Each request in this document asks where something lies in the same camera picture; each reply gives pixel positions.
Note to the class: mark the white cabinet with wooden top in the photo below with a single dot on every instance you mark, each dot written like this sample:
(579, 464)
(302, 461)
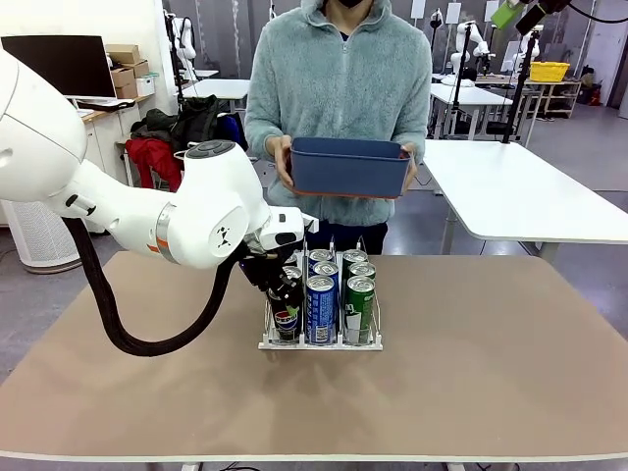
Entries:
(110, 142)

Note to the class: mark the dark green cloth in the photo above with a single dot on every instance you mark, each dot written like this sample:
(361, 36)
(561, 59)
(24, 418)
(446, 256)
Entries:
(159, 120)

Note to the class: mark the green soda can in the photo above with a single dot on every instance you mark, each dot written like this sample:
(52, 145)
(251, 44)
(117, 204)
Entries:
(362, 314)
(354, 255)
(362, 269)

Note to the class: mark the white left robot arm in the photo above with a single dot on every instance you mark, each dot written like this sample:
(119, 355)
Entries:
(196, 206)

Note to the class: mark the black face mask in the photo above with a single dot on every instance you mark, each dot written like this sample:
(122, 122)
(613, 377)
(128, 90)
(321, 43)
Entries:
(350, 3)

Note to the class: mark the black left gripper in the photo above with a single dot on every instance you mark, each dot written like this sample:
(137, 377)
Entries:
(262, 272)

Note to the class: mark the red jacket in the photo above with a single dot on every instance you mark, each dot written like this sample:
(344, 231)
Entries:
(152, 157)

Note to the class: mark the white paper poster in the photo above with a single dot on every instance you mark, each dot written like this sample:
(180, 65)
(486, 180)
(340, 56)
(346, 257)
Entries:
(418, 9)
(492, 7)
(454, 13)

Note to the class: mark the person's left forearm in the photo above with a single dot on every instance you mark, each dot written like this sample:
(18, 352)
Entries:
(417, 132)

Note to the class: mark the blue Pocari Sweat can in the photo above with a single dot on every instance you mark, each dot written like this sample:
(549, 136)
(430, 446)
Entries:
(321, 255)
(326, 268)
(321, 314)

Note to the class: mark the red fire extinguisher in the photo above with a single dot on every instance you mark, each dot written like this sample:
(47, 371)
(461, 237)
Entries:
(594, 95)

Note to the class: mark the brown cardboard box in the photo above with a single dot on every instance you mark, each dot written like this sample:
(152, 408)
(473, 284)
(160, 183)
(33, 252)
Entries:
(126, 89)
(121, 76)
(141, 68)
(122, 53)

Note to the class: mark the black keyboard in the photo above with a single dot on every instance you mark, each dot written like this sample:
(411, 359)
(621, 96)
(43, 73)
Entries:
(103, 103)

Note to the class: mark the blue jacket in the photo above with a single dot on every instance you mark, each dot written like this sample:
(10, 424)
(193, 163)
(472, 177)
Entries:
(235, 130)

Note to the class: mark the wooden shelf table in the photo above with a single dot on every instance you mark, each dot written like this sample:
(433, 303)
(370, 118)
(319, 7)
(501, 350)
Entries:
(559, 84)

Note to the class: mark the person in teal fleece jacket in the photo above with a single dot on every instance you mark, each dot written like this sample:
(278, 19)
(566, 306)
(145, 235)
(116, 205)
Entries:
(338, 98)

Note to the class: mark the person's right hand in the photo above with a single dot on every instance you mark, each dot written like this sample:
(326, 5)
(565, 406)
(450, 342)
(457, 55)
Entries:
(282, 162)

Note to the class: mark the large white table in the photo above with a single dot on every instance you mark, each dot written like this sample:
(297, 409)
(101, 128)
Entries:
(539, 196)

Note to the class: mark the person's right forearm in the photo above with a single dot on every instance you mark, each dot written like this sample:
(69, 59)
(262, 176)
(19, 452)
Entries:
(260, 132)

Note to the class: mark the yellow plastic crate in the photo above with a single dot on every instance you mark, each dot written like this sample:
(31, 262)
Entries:
(549, 71)

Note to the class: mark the white storage box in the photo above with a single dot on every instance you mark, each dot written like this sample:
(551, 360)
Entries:
(145, 86)

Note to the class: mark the black computer monitor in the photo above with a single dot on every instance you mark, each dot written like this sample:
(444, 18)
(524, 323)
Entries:
(64, 59)

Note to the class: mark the black tripod stand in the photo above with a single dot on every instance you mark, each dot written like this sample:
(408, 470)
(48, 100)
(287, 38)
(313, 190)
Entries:
(520, 83)
(458, 88)

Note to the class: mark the black Pepsi can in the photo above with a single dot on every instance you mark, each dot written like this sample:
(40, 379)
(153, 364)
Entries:
(294, 271)
(287, 321)

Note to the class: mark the white air purifier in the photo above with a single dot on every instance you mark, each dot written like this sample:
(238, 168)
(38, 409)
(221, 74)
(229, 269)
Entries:
(39, 235)

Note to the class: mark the white background desk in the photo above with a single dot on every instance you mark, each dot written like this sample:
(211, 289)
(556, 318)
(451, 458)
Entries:
(481, 95)
(221, 87)

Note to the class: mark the person's left hand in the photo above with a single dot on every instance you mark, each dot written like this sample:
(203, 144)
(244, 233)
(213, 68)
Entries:
(412, 167)

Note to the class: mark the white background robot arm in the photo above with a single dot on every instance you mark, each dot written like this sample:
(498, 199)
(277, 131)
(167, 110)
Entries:
(535, 49)
(478, 46)
(185, 44)

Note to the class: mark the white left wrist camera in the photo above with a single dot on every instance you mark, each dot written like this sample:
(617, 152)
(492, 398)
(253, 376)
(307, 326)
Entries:
(284, 225)

